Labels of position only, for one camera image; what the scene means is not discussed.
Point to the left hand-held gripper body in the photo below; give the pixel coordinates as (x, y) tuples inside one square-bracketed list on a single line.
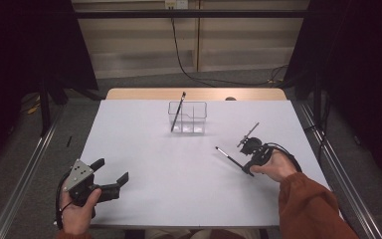
[(78, 174)]

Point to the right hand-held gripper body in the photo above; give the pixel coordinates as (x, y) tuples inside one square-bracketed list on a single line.
[(257, 151)]

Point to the clear plastic organizer box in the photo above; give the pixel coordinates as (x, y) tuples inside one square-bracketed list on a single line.
[(192, 127)]

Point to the black pen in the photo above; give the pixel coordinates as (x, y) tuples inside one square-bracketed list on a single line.
[(178, 111)]

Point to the person's right hand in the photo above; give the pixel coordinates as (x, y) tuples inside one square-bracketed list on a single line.
[(278, 166)]

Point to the person's left hand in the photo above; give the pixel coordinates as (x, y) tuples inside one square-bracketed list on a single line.
[(76, 217)]

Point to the small black object on floor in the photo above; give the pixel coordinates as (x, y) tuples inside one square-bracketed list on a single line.
[(68, 141)]

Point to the white table sheet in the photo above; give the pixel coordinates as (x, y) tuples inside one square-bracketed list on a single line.
[(179, 186)]

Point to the dark curtain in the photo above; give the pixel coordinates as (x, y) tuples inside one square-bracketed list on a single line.
[(361, 66), (20, 49)]

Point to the aluminium frame rail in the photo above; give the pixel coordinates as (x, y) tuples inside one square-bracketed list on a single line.
[(348, 179), (23, 181)]

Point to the black stand post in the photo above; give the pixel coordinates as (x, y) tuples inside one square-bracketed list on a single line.
[(44, 109), (317, 99)]

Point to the black horizontal frame bar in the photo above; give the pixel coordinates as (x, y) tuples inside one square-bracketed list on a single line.
[(212, 14)]

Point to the white wall socket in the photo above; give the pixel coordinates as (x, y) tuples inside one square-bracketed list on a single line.
[(176, 4)]

